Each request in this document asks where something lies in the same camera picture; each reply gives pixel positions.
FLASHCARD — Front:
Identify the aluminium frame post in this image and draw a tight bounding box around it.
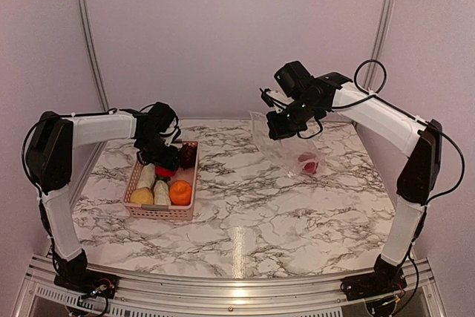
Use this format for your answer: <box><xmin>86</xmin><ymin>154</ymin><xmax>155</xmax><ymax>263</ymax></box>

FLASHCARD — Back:
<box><xmin>361</xmin><ymin>0</ymin><xmax>401</xmax><ymax>90</ymax></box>
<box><xmin>76</xmin><ymin>0</ymin><xmax>109</xmax><ymax>111</ymax></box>

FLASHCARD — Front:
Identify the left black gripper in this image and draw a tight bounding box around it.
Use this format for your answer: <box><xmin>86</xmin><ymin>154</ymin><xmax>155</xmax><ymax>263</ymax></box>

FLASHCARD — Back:
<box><xmin>137</xmin><ymin>133</ymin><xmax>181</xmax><ymax>171</ymax></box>

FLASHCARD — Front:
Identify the left aluminium frame post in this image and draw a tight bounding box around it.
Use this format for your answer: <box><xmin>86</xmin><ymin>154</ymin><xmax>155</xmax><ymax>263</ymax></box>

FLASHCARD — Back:
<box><xmin>76</xmin><ymin>0</ymin><xmax>109</xmax><ymax>111</ymax></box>

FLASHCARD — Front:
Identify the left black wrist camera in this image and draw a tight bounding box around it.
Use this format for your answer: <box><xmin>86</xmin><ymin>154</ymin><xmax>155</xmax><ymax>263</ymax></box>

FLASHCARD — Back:
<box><xmin>146</xmin><ymin>102</ymin><xmax>179</xmax><ymax>137</ymax></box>

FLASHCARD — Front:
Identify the front aluminium rail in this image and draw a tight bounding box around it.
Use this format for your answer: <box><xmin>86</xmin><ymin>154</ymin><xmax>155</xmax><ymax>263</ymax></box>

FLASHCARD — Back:
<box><xmin>13</xmin><ymin>255</ymin><xmax>446</xmax><ymax>316</ymax></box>

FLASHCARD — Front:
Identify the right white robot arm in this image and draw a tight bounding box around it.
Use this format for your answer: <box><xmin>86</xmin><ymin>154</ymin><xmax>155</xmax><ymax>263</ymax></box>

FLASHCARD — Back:
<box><xmin>260</xmin><ymin>62</ymin><xmax>442</xmax><ymax>293</ymax></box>

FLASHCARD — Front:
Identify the orange tangerine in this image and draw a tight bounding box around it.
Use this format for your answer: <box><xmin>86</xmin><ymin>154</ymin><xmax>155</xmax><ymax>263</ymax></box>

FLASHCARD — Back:
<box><xmin>169</xmin><ymin>180</ymin><xmax>193</xmax><ymax>206</ymax></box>

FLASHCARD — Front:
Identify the red strawberry fruit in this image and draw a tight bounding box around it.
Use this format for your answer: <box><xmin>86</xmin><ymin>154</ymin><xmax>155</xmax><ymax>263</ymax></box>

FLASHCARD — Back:
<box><xmin>298</xmin><ymin>152</ymin><xmax>321</xmax><ymax>175</ymax></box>

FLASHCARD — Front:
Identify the clear zip top bag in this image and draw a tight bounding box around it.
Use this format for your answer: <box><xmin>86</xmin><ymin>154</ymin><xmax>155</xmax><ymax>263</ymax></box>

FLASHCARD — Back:
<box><xmin>249</xmin><ymin>111</ymin><xmax>326</xmax><ymax>177</ymax></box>

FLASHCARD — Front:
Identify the dark purple beet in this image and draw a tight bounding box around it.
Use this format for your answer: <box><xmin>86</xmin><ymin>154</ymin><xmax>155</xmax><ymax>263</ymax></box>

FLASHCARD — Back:
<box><xmin>179</xmin><ymin>143</ymin><xmax>197</xmax><ymax>170</ymax></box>

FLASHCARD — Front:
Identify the pink perforated plastic basket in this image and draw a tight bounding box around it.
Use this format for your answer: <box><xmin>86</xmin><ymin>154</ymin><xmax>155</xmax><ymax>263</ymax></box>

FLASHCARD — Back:
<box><xmin>122</xmin><ymin>141</ymin><xmax>199</xmax><ymax>220</ymax></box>

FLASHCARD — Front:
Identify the white radish upper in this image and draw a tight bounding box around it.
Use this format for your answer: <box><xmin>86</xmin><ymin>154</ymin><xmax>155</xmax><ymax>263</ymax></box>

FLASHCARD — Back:
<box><xmin>136</xmin><ymin>163</ymin><xmax>156</xmax><ymax>189</ymax></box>

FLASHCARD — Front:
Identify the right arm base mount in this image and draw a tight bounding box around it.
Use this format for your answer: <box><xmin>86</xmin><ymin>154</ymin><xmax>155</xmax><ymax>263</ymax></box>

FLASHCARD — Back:
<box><xmin>340</xmin><ymin>272</ymin><xmax>407</xmax><ymax>301</ymax></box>

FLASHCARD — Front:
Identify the right aluminium frame post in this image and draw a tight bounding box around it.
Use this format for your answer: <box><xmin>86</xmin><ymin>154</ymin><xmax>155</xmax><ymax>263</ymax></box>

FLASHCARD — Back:
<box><xmin>361</xmin><ymin>0</ymin><xmax>401</xmax><ymax>90</ymax></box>

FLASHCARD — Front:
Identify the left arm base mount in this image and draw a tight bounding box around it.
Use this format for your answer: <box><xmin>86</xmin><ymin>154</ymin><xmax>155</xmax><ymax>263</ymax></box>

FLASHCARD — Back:
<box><xmin>54</xmin><ymin>269</ymin><xmax>119</xmax><ymax>299</ymax></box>

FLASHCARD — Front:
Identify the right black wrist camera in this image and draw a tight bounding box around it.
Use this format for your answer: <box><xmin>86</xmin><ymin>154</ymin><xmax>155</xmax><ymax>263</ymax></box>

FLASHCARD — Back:
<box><xmin>274</xmin><ymin>61</ymin><xmax>314</xmax><ymax>99</ymax></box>

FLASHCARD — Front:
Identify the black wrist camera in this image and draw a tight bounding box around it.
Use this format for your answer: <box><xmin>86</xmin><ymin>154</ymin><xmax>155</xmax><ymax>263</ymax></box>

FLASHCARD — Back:
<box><xmin>274</xmin><ymin>61</ymin><xmax>314</xmax><ymax>99</ymax></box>
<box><xmin>146</xmin><ymin>102</ymin><xmax>179</xmax><ymax>137</ymax></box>

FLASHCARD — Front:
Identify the red apple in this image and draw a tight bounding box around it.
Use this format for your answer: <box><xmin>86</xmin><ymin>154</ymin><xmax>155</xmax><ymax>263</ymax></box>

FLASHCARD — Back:
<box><xmin>155</xmin><ymin>166</ymin><xmax>176</xmax><ymax>179</ymax></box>

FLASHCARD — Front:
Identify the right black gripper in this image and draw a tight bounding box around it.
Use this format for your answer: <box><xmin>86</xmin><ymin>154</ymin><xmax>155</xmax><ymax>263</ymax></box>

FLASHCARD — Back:
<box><xmin>266</xmin><ymin>96</ymin><xmax>322</xmax><ymax>140</ymax></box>

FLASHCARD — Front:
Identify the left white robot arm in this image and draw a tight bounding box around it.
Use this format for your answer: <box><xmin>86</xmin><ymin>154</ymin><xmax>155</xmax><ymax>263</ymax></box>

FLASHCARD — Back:
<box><xmin>21</xmin><ymin>102</ymin><xmax>180</xmax><ymax>291</ymax></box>

